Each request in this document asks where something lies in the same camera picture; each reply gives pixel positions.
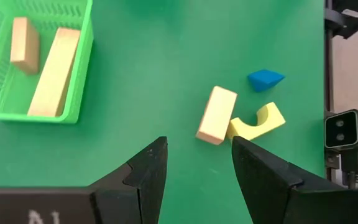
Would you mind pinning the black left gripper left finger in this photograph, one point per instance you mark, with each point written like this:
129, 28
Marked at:
141, 193

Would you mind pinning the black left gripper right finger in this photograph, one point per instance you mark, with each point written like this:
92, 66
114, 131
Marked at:
266, 186

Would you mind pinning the yellow arch block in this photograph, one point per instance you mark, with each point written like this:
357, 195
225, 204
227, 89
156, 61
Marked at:
247, 129

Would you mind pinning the long natural wood block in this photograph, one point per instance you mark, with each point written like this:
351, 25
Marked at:
53, 77

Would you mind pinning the wide natural wood block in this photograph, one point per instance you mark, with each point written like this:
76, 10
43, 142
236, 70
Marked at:
216, 115

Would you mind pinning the blue triangular block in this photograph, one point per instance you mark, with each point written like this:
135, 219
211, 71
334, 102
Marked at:
263, 79

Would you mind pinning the green table mat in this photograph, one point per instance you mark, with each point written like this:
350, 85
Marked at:
166, 62

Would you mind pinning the short natural wood block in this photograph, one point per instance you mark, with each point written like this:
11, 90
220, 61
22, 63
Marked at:
25, 46

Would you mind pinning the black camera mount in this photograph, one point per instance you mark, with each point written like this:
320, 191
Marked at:
353, 168

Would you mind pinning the grey depth camera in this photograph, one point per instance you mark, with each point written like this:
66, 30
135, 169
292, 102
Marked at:
350, 129

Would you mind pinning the black frame with white label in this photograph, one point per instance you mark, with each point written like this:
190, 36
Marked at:
353, 21

